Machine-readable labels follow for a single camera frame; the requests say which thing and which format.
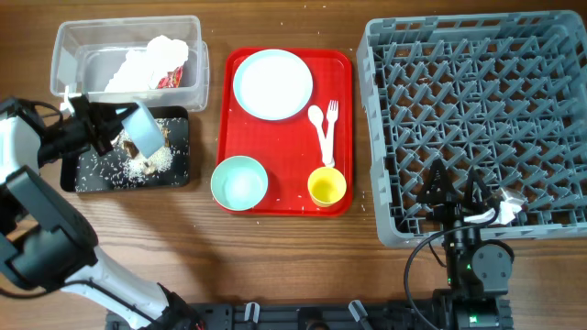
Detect black plastic tray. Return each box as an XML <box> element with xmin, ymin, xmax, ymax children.
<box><xmin>60</xmin><ymin>106</ymin><xmax>190</xmax><ymax>193</ymax></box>

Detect white plastic fork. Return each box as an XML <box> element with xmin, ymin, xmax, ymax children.
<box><xmin>325</xmin><ymin>100</ymin><xmax>338</xmax><ymax>167</ymax></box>

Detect red snack wrapper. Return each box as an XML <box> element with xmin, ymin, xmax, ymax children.
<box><xmin>157</xmin><ymin>66</ymin><xmax>183</xmax><ymax>89</ymax></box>

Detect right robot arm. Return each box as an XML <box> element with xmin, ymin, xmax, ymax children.
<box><xmin>404</xmin><ymin>159</ymin><xmax>522</xmax><ymax>329</ymax></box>

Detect brown food scraps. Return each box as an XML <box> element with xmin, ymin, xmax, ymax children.
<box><xmin>115</xmin><ymin>118</ymin><xmax>172</xmax><ymax>183</ymax></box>

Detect large light blue plate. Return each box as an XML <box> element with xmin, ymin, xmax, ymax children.
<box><xmin>232</xmin><ymin>49</ymin><xmax>314</xmax><ymax>121</ymax></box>

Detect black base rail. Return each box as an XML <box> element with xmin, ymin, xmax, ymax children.
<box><xmin>105</xmin><ymin>300</ymin><xmax>513</xmax><ymax>330</ymax></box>

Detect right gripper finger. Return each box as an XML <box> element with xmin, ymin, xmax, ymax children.
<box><xmin>462</xmin><ymin>167</ymin><xmax>495</xmax><ymax>206</ymax></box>
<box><xmin>416</xmin><ymin>159</ymin><xmax>458</xmax><ymax>204</ymax></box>

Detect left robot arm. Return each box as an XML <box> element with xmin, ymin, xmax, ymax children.
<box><xmin>1</xmin><ymin>94</ymin><xmax>205</xmax><ymax>329</ymax></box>

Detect yellow plastic cup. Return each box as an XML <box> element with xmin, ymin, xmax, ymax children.
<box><xmin>307</xmin><ymin>167</ymin><xmax>347</xmax><ymax>207</ymax></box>

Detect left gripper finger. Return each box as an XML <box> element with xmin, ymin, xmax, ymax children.
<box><xmin>94</xmin><ymin>103</ymin><xmax>138</xmax><ymax>124</ymax></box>
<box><xmin>101</xmin><ymin>128</ymin><xmax>122</xmax><ymax>154</ymax></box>

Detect clear plastic bin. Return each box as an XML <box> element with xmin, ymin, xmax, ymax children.
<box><xmin>50</xmin><ymin>16</ymin><xmax>210</xmax><ymax>112</ymax></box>

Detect red serving tray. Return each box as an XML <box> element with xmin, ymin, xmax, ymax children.
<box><xmin>216</xmin><ymin>48</ymin><xmax>353</xmax><ymax>216</ymax></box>

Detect small light blue bowl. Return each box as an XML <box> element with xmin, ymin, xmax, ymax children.
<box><xmin>122</xmin><ymin>102</ymin><xmax>165</xmax><ymax>158</ymax></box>

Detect green bowl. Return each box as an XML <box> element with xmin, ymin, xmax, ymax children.
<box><xmin>210</xmin><ymin>156</ymin><xmax>269</xmax><ymax>212</ymax></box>

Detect grey dishwasher rack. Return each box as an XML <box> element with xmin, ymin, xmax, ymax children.
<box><xmin>357</xmin><ymin>10</ymin><xmax>586</xmax><ymax>248</ymax></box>

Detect white napkin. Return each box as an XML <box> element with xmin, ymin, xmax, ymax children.
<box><xmin>105</xmin><ymin>35</ymin><xmax>189</xmax><ymax>93</ymax></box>

